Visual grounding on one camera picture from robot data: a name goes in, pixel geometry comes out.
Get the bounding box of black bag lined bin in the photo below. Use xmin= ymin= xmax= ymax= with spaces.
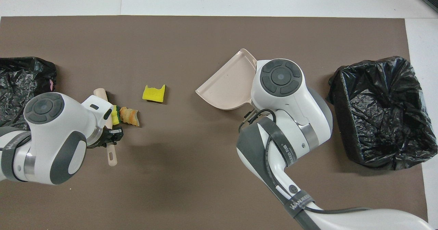
xmin=326 ymin=56 xmax=438 ymax=171
xmin=0 ymin=56 xmax=57 ymax=128

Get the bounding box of beige plastic dustpan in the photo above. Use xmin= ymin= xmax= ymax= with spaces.
xmin=195 ymin=48 xmax=258 ymax=111

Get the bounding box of notched yellow green sponge piece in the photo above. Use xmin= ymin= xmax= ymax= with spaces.
xmin=142 ymin=84 xmax=166 ymax=103

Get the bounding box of beige hand brush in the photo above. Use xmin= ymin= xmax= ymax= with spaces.
xmin=93 ymin=88 xmax=118 ymax=167

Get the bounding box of brown toasted croissant piece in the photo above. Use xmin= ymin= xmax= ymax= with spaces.
xmin=119 ymin=106 xmax=141 ymax=127

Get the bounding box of yellow sponge piece dark spot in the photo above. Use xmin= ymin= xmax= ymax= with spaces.
xmin=111 ymin=105 xmax=121 ymax=126

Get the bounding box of brown table mat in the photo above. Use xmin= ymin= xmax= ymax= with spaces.
xmin=0 ymin=15 xmax=430 ymax=230

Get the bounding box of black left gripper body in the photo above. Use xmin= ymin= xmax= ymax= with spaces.
xmin=88 ymin=129 xmax=121 ymax=149

